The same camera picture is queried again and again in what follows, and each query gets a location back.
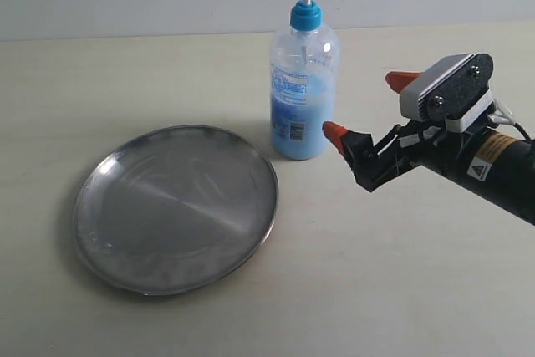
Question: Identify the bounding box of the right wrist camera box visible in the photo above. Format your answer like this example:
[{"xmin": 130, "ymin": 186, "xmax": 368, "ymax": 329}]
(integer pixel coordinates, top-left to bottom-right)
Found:
[{"xmin": 400, "ymin": 53, "xmax": 494, "ymax": 134}]

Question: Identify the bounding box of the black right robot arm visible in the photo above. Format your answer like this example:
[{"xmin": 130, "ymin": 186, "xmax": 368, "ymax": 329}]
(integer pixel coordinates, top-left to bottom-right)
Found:
[{"xmin": 323, "ymin": 71, "xmax": 534, "ymax": 223}]

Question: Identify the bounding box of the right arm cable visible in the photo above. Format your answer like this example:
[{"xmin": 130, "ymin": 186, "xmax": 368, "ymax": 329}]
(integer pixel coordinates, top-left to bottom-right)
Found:
[{"xmin": 487, "ymin": 97, "xmax": 535, "ymax": 140}]

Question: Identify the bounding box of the blue pump soap bottle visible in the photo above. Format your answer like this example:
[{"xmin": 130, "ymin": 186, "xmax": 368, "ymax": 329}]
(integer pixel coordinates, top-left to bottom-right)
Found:
[{"xmin": 269, "ymin": 0, "xmax": 340, "ymax": 161}]

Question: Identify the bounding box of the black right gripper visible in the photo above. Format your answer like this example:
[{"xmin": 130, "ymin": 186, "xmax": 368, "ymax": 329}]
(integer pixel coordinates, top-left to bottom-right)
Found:
[{"xmin": 322, "ymin": 71, "xmax": 502, "ymax": 194}]

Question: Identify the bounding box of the round metal plate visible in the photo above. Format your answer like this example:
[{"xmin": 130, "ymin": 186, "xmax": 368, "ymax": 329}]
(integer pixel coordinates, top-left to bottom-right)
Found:
[{"xmin": 70, "ymin": 125, "xmax": 279, "ymax": 296}]

